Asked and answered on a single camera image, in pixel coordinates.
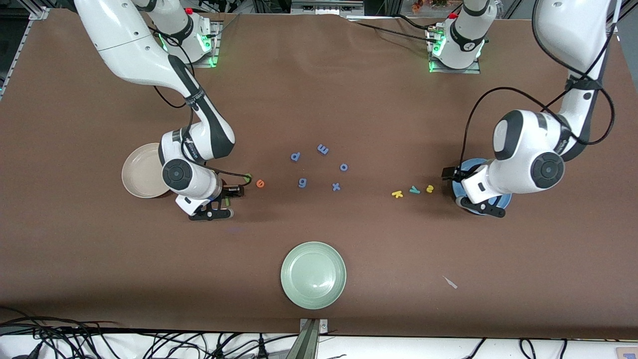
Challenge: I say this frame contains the blue plate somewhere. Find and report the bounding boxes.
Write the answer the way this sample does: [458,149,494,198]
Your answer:
[452,158,513,216]

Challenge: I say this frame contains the beige plate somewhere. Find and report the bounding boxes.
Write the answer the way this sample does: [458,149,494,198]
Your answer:
[122,143,172,199]

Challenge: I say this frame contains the pale green plate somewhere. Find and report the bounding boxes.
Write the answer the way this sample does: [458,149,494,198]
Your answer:
[280,241,347,310]

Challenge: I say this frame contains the metal box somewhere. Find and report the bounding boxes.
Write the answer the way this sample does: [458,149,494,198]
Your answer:
[291,0,365,16]

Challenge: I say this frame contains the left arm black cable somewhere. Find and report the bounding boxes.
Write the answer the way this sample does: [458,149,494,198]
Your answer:
[461,0,616,175]

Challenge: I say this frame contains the long looping black cable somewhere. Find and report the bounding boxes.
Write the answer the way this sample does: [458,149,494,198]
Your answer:
[152,30,189,109]

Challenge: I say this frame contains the black cable at arm base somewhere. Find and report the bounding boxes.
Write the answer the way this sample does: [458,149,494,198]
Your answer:
[349,17,439,43]

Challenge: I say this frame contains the tangled black cables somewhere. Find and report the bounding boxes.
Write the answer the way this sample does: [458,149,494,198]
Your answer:
[0,309,300,359]

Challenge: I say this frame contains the aluminium frame rail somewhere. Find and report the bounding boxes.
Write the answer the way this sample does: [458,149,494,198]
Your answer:
[0,6,50,95]

